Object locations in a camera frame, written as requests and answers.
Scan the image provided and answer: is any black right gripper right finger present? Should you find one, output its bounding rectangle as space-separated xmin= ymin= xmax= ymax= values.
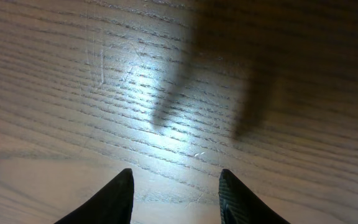
xmin=218 ymin=169 xmax=289 ymax=224

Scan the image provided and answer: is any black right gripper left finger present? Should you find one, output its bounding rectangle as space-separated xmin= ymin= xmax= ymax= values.
xmin=56 ymin=168 xmax=134 ymax=224

